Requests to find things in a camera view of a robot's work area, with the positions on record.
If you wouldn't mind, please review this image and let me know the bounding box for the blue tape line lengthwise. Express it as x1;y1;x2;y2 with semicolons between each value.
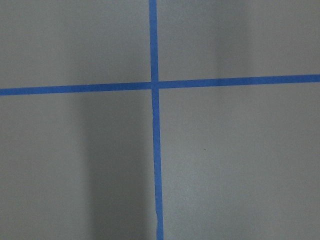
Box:
148;0;164;240

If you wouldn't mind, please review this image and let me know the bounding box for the blue tape line crosswise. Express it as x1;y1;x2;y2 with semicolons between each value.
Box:
0;74;320;96

